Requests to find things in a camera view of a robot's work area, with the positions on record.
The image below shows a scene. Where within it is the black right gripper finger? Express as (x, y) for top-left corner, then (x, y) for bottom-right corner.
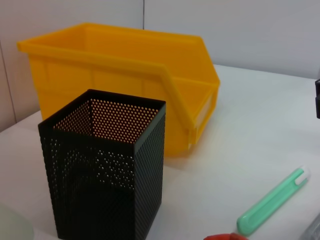
(314, 78), (320, 120)

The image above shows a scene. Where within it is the red-orange toy orange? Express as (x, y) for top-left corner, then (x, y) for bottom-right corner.
(202, 232), (251, 240)

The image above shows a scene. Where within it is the mint green pen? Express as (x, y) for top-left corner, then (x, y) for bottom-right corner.
(236, 164), (312, 237)

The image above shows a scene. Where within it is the grey marker pen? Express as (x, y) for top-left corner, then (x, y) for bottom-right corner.
(299, 213), (320, 240)

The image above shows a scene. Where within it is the black mesh pen holder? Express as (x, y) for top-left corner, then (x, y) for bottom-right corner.
(37, 88), (167, 240)

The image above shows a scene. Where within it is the pale green glass fruit plate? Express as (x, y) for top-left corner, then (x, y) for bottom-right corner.
(0, 202), (35, 240)

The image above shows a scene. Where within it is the yellow plastic bin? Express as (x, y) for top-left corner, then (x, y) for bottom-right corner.
(16, 22), (221, 159)

